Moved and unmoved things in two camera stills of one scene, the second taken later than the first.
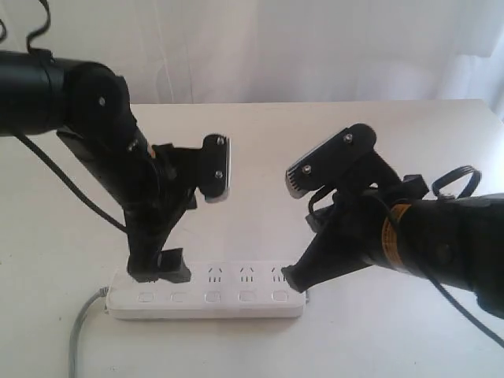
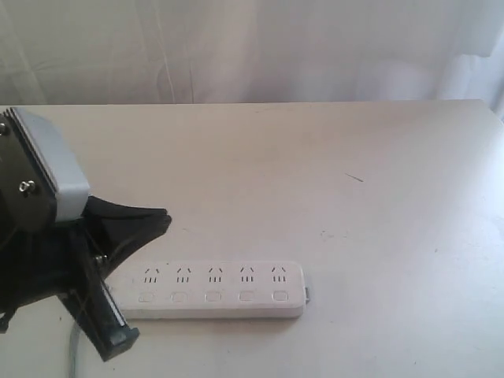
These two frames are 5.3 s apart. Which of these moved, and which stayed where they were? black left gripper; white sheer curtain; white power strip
Moved: black left gripper
Stayed: white sheer curtain; white power strip
